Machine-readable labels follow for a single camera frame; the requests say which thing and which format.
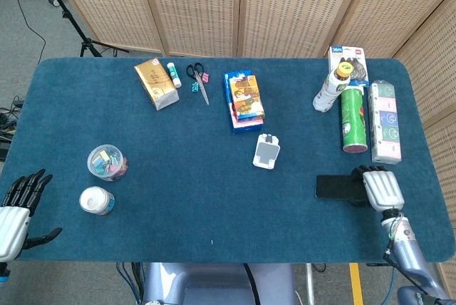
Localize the blue felt table mat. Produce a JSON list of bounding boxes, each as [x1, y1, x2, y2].
[[0, 57, 455, 264]]

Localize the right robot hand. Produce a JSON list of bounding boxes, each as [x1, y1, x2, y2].
[[347, 165, 405, 212]]

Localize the black smartphone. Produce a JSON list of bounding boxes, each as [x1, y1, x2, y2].
[[314, 174, 368, 201]]

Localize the silver table leg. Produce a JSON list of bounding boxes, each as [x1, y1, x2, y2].
[[304, 262, 316, 305]]

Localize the white green glue stick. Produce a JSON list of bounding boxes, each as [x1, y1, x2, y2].
[[166, 62, 182, 89]]

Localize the black floor cable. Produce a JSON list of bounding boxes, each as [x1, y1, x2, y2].
[[16, 0, 47, 63]]

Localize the blue cardboard box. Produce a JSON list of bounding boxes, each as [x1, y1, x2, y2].
[[222, 71, 264, 135]]

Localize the wicker folding screen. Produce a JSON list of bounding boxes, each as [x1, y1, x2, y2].
[[44, 0, 456, 290]]

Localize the green chips can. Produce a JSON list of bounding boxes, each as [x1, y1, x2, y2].
[[340, 87, 368, 155]]

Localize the pastel tissue multipack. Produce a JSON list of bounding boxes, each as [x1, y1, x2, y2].
[[368, 81, 403, 165]]

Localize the white phone stand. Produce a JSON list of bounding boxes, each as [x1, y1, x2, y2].
[[252, 133, 281, 170]]

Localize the white drink bottle yellow cap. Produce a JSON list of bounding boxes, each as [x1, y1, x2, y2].
[[312, 62, 353, 113]]

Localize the black tripod stand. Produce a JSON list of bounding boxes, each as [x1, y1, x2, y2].
[[33, 0, 130, 58]]

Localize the black handled scissors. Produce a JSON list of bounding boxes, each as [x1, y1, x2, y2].
[[186, 63, 210, 106]]

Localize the yellow orange snack box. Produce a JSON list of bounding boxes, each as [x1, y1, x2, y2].
[[229, 75, 266, 121]]

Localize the blue cables under table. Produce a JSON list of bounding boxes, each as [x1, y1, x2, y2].
[[115, 262, 143, 305]]

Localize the grey blue robot torso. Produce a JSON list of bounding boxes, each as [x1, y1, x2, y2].
[[142, 262, 299, 305]]

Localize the black binder clips blister pack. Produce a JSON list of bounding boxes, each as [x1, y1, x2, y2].
[[328, 46, 371, 88]]

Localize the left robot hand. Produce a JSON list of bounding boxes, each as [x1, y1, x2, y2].
[[0, 168, 63, 262]]

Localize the clear jar of binder clips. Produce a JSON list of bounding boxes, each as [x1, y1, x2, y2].
[[87, 144, 129, 182]]

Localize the floor cable bundle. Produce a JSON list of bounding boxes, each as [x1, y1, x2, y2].
[[0, 96, 26, 163]]

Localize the white lidded jar blue label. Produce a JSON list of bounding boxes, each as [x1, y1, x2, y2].
[[78, 186, 115, 216]]

